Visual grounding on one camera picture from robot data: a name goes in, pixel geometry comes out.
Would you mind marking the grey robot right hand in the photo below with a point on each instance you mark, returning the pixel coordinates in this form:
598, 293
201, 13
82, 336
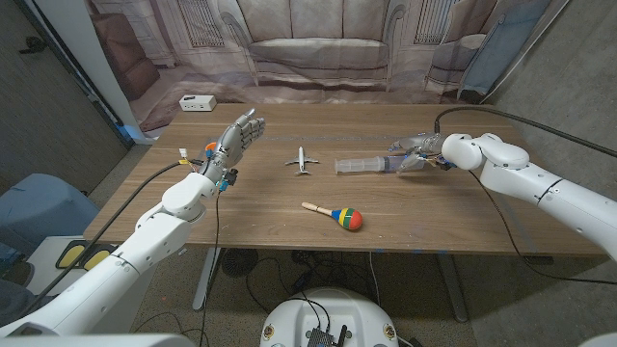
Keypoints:
424, 144

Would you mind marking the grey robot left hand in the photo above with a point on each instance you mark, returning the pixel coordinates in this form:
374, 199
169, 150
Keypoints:
233, 142

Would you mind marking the large clear plastic syringe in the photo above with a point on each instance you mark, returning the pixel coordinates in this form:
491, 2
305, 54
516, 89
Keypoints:
361, 165

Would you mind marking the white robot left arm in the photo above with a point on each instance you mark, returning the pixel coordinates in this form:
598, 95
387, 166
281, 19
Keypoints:
130, 255

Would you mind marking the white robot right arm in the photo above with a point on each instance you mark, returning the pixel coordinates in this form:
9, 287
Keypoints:
530, 178

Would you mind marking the small orange cup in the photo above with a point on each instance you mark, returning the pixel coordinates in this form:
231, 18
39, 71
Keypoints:
209, 147

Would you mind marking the white toy plane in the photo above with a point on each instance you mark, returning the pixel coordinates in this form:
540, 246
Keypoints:
302, 161

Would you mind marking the colourful wooden maraca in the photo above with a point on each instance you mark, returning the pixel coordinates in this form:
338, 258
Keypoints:
349, 218

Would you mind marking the white power strip box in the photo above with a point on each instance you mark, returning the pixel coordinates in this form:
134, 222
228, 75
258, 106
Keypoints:
197, 102

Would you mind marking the black round floor fan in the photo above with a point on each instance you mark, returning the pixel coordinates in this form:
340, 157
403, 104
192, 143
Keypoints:
241, 262

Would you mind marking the printed living room backdrop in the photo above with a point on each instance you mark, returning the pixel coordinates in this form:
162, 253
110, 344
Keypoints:
318, 48

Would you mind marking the white table leg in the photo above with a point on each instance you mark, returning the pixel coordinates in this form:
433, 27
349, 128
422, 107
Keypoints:
207, 279
453, 289

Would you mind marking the yellow black foot pedal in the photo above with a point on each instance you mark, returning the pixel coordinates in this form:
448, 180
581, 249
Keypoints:
99, 259
72, 254

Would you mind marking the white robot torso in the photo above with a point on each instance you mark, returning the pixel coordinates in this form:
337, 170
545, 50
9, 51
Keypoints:
294, 313

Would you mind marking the blue upholstered seat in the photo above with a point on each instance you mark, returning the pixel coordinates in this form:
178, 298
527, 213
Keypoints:
43, 202

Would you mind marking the black torso electronics module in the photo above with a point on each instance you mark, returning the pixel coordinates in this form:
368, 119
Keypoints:
320, 337

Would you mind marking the person in blue jeans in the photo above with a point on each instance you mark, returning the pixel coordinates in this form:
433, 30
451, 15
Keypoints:
14, 299

